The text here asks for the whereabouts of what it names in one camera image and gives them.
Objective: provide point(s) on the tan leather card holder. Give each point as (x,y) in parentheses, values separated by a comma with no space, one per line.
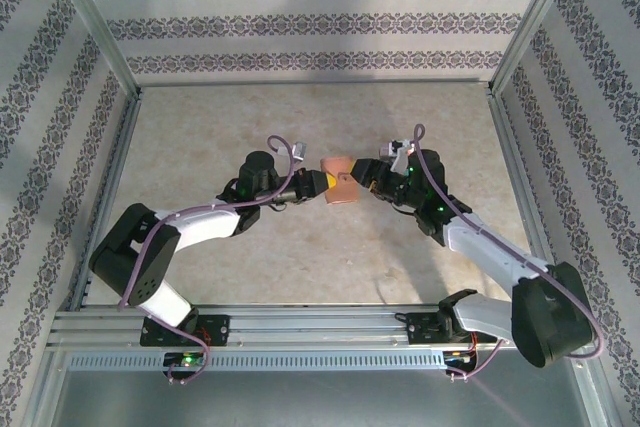
(337,167)

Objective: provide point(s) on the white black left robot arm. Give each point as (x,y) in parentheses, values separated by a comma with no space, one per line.
(210,224)

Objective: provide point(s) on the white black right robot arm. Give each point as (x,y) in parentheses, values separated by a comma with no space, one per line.
(490,252)

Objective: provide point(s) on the controller board with LED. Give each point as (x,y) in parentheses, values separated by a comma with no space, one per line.
(457,357)
(187,360)

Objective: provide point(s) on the grey sheet metal tray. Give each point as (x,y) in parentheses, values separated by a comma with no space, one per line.
(300,402)

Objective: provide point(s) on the aluminium side rail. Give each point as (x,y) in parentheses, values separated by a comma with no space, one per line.
(525,197)
(107,197)

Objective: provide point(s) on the thin aluminium cross rail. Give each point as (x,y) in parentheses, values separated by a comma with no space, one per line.
(310,82)

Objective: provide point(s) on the wide aluminium base rail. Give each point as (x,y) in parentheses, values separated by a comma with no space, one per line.
(310,327)

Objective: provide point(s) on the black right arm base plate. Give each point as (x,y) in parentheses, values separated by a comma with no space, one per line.
(417,329)

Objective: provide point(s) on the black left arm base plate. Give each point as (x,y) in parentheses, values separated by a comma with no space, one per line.
(220,329)

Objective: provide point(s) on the aluminium frame post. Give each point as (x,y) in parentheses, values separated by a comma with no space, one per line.
(534,22)
(95,22)

